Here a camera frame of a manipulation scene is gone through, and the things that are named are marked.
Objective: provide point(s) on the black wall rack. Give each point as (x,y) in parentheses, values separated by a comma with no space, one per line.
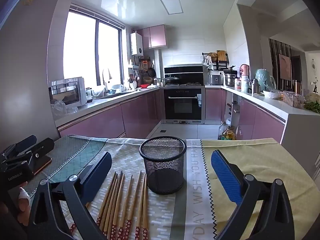
(222,65)

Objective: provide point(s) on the steel steamer pot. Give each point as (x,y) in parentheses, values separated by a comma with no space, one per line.
(230,81)

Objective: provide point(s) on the black built-in oven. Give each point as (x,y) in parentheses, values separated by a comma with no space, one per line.
(183,107)

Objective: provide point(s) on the white bottle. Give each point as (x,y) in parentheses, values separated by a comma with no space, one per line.
(245,85)

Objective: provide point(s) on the person's left hand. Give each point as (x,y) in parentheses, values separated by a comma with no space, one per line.
(23,202)

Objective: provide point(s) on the bunch of wooden chopsticks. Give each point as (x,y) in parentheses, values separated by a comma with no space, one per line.
(128,200)

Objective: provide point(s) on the pink sink counter cabinets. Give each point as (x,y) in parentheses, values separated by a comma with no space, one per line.
(105,120)

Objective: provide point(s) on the white bowl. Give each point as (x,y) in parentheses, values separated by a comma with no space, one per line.
(272,94)

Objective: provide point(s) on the steel thermos flask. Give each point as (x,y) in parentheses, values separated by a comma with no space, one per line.
(255,87)

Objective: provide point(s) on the lidded wok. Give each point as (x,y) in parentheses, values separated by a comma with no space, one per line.
(172,80)

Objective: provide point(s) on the clear plastic bag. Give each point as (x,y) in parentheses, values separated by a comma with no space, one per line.
(61,107)

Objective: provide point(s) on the clear plastic container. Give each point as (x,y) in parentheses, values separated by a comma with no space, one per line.
(292,100)

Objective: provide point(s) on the ceiling light panel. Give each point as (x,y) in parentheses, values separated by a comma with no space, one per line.
(172,5)

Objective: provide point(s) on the pink wall cabinet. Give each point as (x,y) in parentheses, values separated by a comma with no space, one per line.
(157,36)

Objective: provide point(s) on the green leafy vegetables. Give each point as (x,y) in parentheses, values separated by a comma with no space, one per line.
(312,106)

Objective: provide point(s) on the patchwork printed tablecloth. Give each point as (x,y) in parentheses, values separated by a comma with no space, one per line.
(262,160)

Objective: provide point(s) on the black range hood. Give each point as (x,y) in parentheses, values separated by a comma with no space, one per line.
(190,70)

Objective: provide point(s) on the white water heater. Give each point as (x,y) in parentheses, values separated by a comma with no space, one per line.
(137,43)

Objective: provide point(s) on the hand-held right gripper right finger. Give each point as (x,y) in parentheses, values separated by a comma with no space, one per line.
(225,175)

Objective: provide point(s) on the pink kitchen counter cabinets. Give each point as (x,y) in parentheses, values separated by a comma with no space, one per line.
(260,122)

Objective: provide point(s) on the silver rice cooker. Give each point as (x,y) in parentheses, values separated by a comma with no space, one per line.
(215,80)

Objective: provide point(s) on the wooden cutting board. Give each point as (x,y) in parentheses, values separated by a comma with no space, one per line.
(221,55)

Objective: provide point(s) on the framed wall painting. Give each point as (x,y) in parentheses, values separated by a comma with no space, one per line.
(285,66)

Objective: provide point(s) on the kitchen window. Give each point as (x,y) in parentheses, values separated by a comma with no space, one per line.
(80,45)

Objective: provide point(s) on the sink faucet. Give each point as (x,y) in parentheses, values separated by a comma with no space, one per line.
(106,80)

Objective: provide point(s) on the clear plastic bottle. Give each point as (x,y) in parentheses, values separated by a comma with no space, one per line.
(221,131)

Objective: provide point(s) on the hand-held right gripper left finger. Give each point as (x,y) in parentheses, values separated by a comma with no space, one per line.
(97,170)

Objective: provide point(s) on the green covered appliance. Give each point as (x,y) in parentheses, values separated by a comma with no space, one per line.
(263,78)

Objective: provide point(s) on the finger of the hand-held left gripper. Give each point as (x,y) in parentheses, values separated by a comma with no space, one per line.
(42,147)
(23,143)

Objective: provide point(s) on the yellow cooking oil bottle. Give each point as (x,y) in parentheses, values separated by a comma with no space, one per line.
(228,134)

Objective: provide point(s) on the white microwave oven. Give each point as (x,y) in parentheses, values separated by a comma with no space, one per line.
(67,92)

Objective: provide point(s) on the hanging frying pan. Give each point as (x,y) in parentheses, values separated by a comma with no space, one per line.
(151,72)

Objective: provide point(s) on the black smartphone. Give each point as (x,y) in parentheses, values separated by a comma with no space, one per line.
(43,166)

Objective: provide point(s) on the pink kettle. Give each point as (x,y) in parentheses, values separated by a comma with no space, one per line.
(245,70)

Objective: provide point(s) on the black mesh holder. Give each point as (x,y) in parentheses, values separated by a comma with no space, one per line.
(162,170)

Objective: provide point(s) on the wicker basket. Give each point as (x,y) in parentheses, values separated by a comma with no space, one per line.
(147,80)

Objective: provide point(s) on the grey refrigerator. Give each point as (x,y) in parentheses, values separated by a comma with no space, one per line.
(27,80)

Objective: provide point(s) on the red basin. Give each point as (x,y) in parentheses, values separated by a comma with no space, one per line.
(144,86)

